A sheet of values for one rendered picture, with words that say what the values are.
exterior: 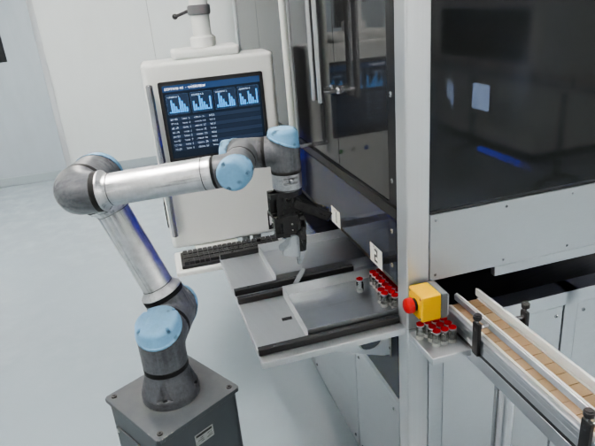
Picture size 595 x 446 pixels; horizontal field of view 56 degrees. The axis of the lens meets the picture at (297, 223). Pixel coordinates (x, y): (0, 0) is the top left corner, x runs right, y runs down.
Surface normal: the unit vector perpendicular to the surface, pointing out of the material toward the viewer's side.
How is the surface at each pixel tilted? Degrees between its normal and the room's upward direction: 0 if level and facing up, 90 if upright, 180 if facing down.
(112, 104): 90
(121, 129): 90
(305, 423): 0
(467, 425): 90
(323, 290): 0
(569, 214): 90
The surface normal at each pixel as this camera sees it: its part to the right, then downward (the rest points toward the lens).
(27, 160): 0.29, 0.34
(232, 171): -0.04, 0.38
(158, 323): -0.08, -0.86
